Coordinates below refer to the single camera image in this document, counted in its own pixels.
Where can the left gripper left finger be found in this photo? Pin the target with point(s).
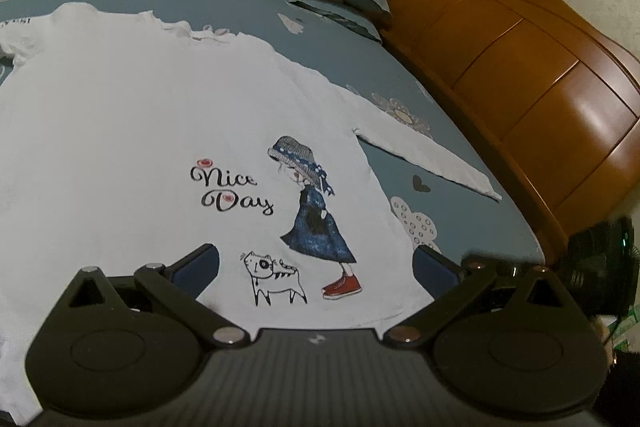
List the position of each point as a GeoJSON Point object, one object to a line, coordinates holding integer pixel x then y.
{"type": "Point", "coordinates": [123, 346]}

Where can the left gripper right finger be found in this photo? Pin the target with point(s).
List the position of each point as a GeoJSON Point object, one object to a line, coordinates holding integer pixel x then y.
{"type": "Point", "coordinates": [505, 337]}

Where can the white printed long-sleeve shirt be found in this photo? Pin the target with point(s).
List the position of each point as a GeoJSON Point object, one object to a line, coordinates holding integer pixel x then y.
{"type": "Point", "coordinates": [125, 139]}

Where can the teal floral bed sheet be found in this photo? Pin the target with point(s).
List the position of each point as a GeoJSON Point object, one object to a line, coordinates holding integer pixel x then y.
{"type": "Point", "coordinates": [465, 222]}

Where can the wooden headboard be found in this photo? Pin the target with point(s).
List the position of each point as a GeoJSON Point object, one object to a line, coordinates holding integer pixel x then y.
{"type": "Point", "coordinates": [549, 102]}

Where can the lower teal pillow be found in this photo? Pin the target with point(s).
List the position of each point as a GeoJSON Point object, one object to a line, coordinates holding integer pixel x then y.
{"type": "Point", "coordinates": [341, 15]}

